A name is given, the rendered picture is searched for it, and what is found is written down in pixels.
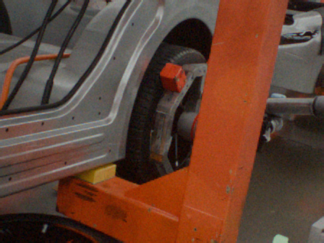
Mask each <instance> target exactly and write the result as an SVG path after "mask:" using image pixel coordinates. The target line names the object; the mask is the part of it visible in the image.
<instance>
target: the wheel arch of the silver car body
mask: <svg viewBox="0 0 324 243"><path fill-rule="evenodd" d="M213 34H214V32H213V30H212V28H211V26H210V25H209V24H208V22H206V20H204V19H203V18H201V17H197V16H191V17H187V18H184V19H183V20H181V21H180V22H178V23H177V24H175V26H173V27H172V28H171V29H170V31H168V32H167V34H166V36H164V38H163V39H162V41H161V42H162V43H168V44H174V45H176V46H183V47H185V48H191V49H195V50H197V51H198V52H200V53H201V54H202V55H203V56H204V57H205V60H206V61H207V62H208V59H209V57H210V50H211V44H212V42H213ZM160 44H161V43H159V45H160ZM159 45H158V47H159ZM157 49H158V48H156V50H157ZM156 50H155V51H156ZM155 51H154V53H155Z"/></svg>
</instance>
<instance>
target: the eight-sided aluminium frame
mask: <svg viewBox="0 0 324 243"><path fill-rule="evenodd" d="M182 67H183V69H184V73H185V77H186V78H187V82H186V83H185V85H184V87H183V88H182V91H180V93H175V92H174V91H170V90H167V91H166V93H165V95H164V97H162V99H161V100H160V102H159V104H158V108H157V110H156V112H157V114H156V117H155V126H154V133H153V141H152V144H151V148H150V156H149V158H150V162H152V164H153V166H154V169H155V171H156V172H157V174H158V176H159V177H162V176H164V175H167V174H170V173H172V172H174V171H173V169H172V167H171V164H170V162H169V160H168V157H167V152H168V150H169V141H170V139H171V130H172V124H173V120H174V114H175V110H176V109H177V106H179V104H180V101H182V99H183V97H184V95H185V93H186V92H187V90H189V87H190V85H191V84H192V82H193V80H194V79H195V78H196V77H200V76H202V75H206V74H207V68H208V64H205V63H203V64H184V65H183V66H182ZM165 116H166V118H165ZM164 118H165V121H164ZM163 123H164V127H163ZM162 129H163V132H162ZM161 135H162V139H161ZM160 144H161V147H160ZM159 147H160V149H159Z"/></svg>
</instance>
